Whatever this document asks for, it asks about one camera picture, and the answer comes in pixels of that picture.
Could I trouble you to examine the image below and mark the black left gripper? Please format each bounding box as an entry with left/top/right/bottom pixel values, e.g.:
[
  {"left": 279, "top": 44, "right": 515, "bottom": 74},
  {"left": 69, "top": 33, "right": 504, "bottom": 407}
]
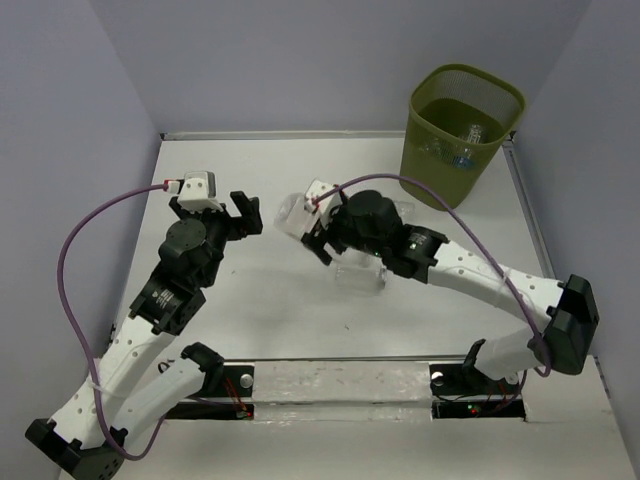
[{"left": 171, "top": 192, "right": 262, "bottom": 287}]

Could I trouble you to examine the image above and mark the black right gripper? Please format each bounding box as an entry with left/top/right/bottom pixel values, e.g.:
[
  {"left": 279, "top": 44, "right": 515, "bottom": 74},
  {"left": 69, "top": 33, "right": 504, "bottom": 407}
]
[{"left": 302, "top": 192, "right": 386, "bottom": 262}]

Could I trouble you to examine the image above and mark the clear bottle silver cap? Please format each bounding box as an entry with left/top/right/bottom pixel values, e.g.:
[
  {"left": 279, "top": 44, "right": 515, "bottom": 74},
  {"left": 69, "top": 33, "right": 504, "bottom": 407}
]
[{"left": 334, "top": 251, "right": 387, "bottom": 295}]

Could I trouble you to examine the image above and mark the green label clear bottle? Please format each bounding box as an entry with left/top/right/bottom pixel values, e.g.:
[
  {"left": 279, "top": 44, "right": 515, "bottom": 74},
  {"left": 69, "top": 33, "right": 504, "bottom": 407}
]
[{"left": 421, "top": 136, "right": 449, "bottom": 162}]

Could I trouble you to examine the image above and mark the small blue label bottle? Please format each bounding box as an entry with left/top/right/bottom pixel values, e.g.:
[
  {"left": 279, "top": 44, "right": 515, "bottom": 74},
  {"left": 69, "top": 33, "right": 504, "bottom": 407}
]
[{"left": 451, "top": 152, "right": 476, "bottom": 170}]

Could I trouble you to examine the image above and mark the clear plastic bottle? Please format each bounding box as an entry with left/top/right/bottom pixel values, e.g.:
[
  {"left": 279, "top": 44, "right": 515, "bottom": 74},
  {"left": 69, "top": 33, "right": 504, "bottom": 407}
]
[{"left": 463, "top": 123, "right": 488, "bottom": 145}]

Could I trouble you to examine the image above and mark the clear bottle white cap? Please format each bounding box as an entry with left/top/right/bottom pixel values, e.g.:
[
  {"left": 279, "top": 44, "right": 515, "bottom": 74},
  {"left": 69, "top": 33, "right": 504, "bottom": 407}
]
[{"left": 274, "top": 193, "right": 312, "bottom": 241}]

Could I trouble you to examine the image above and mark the blue label plastic bottle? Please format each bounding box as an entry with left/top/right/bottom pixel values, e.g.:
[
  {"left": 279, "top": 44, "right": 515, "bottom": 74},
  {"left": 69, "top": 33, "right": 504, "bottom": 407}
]
[{"left": 393, "top": 200, "right": 416, "bottom": 223}]

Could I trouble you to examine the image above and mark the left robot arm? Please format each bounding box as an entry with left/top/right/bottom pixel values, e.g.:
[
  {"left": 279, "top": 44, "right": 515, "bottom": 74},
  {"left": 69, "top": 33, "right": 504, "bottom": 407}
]
[{"left": 25, "top": 191, "right": 263, "bottom": 479}]

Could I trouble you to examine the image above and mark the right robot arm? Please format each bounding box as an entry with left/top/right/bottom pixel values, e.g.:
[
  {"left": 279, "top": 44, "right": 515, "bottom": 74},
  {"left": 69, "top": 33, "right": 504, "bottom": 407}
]
[{"left": 300, "top": 181, "right": 599, "bottom": 392}]

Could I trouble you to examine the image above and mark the green mesh waste bin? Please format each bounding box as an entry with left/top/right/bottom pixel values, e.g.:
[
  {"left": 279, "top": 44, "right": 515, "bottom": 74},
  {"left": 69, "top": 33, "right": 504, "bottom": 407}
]
[{"left": 400, "top": 64, "right": 526, "bottom": 210}]

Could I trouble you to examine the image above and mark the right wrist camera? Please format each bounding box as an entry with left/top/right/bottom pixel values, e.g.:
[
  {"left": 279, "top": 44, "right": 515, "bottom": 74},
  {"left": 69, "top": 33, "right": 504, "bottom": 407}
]
[{"left": 304, "top": 178, "right": 346, "bottom": 226}]

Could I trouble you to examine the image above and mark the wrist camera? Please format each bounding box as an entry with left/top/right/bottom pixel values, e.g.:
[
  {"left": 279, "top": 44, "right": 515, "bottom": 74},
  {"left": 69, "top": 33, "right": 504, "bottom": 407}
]
[
  {"left": 177, "top": 171, "right": 222, "bottom": 213},
  {"left": 304, "top": 178, "right": 346, "bottom": 226}
]

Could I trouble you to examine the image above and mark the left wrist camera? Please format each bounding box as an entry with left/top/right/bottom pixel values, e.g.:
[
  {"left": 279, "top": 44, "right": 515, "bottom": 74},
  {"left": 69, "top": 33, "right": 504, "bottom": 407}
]
[{"left": 177, "top": 171, "right": 222, "bottom": 213}]

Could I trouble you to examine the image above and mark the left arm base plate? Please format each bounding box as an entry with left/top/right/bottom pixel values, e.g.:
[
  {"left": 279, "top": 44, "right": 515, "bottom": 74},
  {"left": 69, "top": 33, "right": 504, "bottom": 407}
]
[{"left": 166, "top": 362, "right": 255, "bottom": 421}]

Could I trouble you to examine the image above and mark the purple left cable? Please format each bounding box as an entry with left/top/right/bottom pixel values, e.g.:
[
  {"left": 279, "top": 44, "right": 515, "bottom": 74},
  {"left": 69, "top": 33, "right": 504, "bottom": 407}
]
[{"left": 57, "top": 184, "right": 174, "bottom": 461}]

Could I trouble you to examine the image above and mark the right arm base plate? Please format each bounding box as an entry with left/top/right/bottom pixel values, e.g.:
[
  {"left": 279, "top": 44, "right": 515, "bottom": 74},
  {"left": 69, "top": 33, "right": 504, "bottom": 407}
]
[{"left": 430, "top": 363, "right": 526, "bottom": 420}]

